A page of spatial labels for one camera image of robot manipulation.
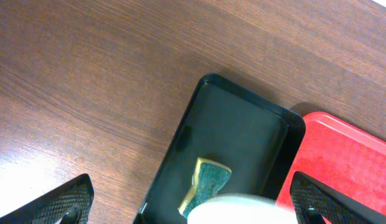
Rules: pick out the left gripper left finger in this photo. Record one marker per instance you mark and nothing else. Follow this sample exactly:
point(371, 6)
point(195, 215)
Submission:
point(69, 203)

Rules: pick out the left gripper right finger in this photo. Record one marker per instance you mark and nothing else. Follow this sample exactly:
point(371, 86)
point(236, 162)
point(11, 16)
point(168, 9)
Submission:
point(315, 202)

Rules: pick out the white cream plate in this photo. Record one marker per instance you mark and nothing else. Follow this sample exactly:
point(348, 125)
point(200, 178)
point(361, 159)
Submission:
point(241, 209)

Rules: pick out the green yellow sponge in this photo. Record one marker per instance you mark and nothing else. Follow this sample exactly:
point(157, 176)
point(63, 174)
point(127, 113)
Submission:
point(208, 179)

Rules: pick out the red plastic tray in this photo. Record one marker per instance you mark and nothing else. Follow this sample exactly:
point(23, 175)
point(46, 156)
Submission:
point(344, 158)

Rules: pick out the black plastic tray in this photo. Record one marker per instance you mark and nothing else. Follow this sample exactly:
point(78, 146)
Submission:
point(225, 122)

